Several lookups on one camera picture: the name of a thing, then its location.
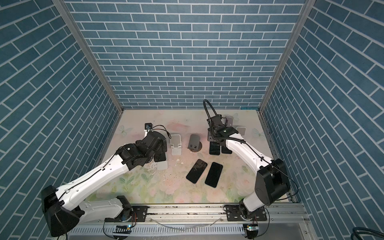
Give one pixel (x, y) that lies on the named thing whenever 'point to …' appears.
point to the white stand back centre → (176, 145)
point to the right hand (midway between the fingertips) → (215, 135)
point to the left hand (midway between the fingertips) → (161, 143)
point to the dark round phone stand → (194, 144)
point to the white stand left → (162, 165)
